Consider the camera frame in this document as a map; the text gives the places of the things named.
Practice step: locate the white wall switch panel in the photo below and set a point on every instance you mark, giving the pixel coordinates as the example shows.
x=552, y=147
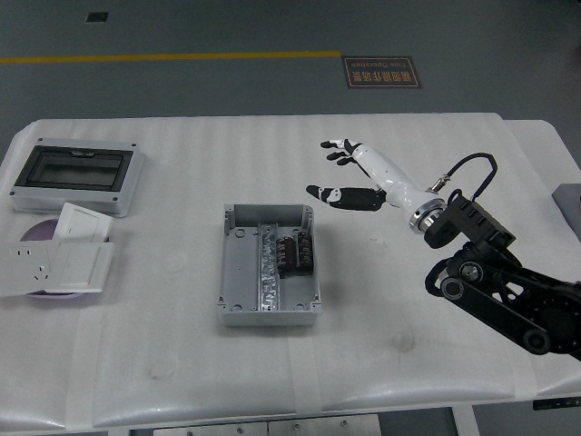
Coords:
x=84, y=222
x=77, y=268

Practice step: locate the white foam table mat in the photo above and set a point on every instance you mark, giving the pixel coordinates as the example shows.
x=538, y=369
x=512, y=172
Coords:
x=181, y=181

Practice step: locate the yellow floor tape line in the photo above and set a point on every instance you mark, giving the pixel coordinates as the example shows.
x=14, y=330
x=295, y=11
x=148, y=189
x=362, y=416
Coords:
x=181, y=56

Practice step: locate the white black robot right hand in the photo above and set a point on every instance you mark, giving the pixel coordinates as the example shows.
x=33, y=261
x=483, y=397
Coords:
x=390, y=177

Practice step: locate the grey distribution box, dark window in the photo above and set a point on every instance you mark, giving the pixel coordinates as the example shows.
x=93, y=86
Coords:
x=72, y=170

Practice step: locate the white wall socket panel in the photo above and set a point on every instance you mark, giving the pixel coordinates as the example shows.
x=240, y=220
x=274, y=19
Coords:
x=22, y=268

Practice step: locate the grey flat block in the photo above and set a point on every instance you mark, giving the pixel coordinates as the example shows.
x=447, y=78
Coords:
x=566, y=200

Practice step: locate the black table control panel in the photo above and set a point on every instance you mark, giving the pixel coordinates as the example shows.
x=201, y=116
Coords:
x=557, y=404

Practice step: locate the grey metal plate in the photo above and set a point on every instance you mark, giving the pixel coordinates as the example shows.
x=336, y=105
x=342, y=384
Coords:
x=209, y=428
x=324, y=427

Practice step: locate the black orange floor sign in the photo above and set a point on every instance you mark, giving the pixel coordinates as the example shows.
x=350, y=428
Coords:
x=382, y=72

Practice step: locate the white table leg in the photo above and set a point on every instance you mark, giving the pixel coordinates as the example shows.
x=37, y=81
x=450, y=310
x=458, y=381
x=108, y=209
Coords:
x=466, y=422

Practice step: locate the open grey plastic enclosure box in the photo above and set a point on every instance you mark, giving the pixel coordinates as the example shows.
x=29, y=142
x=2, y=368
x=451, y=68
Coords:
x=236, y=272

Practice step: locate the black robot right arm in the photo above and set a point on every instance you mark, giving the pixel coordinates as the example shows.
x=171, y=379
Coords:
x=481, y=227

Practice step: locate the purple round plate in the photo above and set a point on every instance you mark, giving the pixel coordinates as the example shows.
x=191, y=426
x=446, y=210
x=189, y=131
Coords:
x=38, y=229

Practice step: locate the silver metal mounting rail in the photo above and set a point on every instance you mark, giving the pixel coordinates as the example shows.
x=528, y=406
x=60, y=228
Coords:
x=268, y=290

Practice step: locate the dark floor hatch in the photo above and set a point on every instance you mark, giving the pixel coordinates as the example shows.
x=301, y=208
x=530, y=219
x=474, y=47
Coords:
x=96, y=17

